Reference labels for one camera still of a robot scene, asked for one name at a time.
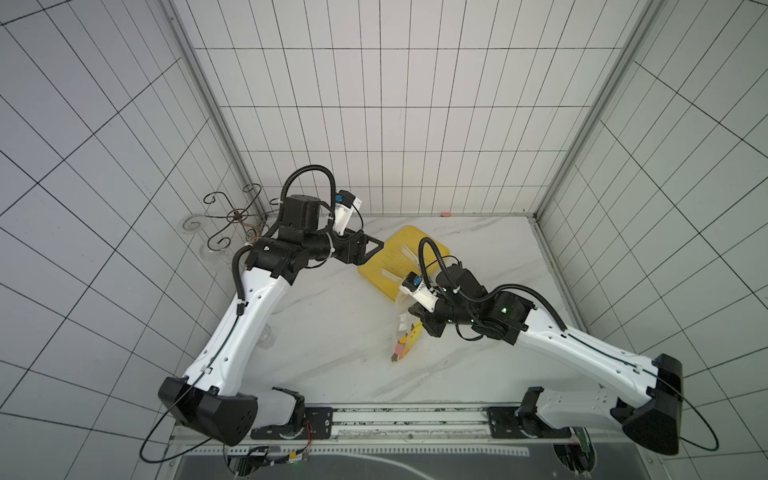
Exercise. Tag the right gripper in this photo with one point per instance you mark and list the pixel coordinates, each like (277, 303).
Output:
(429, 318)

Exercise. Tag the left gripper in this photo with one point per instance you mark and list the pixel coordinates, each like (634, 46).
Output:
(352, 239)

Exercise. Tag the white slotted kitchen tongs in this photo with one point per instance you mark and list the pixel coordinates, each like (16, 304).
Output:
(398, 261)

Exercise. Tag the clear resealable zip bag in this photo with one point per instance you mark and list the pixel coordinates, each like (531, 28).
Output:
(408, 332)

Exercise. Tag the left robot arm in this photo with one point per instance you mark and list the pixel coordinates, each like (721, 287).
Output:
(207, 397)

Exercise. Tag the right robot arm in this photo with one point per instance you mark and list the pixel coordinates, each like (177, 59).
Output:
(635, 395)

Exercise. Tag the yellow plastic tray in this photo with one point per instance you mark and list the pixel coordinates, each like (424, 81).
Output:
(408, 235)

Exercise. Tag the metal scroll cup rack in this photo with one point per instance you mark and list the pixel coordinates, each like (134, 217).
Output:
(235, 217)

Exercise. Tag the clear glass cup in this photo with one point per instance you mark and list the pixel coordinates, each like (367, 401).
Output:
(267, 338)

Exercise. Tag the clear glass on rack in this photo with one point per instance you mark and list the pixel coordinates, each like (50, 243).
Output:
(192, 224)

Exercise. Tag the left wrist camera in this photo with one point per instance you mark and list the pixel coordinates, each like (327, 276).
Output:
(345, 205)

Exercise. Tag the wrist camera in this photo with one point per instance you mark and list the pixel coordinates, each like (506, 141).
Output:
(415, 287)
(345, 205)

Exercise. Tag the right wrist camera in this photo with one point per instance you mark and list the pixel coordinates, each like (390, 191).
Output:
(415, 287)

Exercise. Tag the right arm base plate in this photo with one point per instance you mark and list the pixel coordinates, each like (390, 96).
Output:
(506, 423)

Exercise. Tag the aluminium mounting rail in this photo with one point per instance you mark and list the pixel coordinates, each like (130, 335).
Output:
(402, 425)

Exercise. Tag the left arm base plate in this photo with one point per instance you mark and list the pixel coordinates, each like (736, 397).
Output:
(315, 422)

